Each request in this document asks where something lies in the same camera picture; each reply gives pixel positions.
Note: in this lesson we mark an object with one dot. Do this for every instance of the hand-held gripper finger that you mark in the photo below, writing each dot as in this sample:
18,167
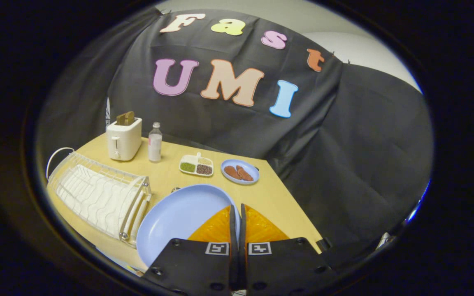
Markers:
233,246
242,246

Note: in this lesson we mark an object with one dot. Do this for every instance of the large blue plate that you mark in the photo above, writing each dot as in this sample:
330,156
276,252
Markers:
175,218

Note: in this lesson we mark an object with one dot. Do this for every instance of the small blue plate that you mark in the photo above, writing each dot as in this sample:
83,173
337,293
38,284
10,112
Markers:
251,166

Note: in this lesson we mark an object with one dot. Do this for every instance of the white divided dish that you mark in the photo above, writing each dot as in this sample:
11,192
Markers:
188,158

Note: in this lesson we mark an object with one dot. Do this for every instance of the black table clamp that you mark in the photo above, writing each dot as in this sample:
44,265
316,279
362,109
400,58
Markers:
324,244

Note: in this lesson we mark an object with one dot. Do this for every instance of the dark red bean pile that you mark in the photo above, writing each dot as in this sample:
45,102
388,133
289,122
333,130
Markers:
204,169

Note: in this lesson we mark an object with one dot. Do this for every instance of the yellow grain pile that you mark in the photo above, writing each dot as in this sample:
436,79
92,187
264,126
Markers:
205,161

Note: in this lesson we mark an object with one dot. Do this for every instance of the green bean pile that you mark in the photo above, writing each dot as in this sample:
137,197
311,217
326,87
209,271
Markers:
187,167

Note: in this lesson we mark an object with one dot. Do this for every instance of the clear bottle with white label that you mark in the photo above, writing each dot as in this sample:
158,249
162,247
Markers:
155,144

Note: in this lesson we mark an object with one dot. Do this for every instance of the black backdrop cloth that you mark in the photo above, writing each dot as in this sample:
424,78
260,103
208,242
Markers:
344,144

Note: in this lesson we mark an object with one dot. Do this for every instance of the white toaster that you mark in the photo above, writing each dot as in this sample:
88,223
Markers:
124,139

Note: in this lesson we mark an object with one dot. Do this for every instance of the brown toast slice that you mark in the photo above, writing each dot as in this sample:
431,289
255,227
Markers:
121,119
131,116

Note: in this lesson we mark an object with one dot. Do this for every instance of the white striped object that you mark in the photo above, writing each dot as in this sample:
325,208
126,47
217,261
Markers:
108,113

